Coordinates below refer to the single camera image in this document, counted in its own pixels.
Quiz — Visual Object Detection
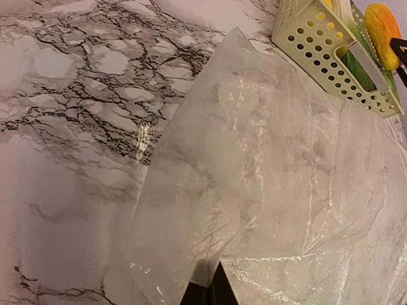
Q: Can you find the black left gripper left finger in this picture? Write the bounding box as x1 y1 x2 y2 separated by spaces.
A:
180 260 211 305

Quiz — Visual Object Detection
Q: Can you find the green fake leafy vegetable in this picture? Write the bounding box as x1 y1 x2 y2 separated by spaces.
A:
332 1 395 92

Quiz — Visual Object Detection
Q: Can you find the pale green perforated basket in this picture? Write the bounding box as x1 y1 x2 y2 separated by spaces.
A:
272 1 404 118

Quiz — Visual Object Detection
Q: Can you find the yellow fake lemon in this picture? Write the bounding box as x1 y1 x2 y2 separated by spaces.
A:
324 0 333 8

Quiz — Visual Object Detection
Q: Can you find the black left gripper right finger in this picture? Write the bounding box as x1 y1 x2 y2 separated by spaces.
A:
209 263 238 305

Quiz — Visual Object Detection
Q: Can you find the clear zip top bag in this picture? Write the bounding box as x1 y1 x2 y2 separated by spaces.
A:
123 28 406 304

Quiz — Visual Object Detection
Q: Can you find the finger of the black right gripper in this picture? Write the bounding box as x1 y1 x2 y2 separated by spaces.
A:
396 65 407 83
390 38 407 64

